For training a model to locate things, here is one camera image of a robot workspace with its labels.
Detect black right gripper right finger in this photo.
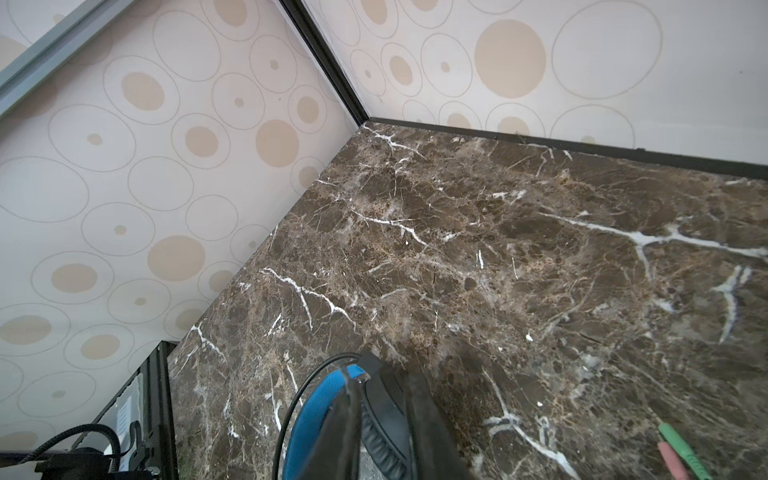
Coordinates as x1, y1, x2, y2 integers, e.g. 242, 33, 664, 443
404, 371, 468, 480

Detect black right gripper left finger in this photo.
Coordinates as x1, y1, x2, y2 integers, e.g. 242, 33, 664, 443
296, 374, 362, 479

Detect black blue headphones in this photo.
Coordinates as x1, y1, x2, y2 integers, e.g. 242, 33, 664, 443
271, 352, 412, 479

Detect red headphone cable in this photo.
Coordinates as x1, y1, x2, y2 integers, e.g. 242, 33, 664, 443
656, 422, 715, 480

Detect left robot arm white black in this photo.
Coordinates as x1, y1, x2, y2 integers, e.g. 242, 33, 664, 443
1, 423, 157, 479

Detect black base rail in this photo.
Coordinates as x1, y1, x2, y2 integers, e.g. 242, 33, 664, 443
71, 341, 179, 479

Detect black corner frame post left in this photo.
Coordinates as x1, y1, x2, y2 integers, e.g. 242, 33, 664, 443
278, 0, 370, 127

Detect aluminium left rail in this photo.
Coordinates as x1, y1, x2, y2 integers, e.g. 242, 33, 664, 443
1, 0, 135, 118

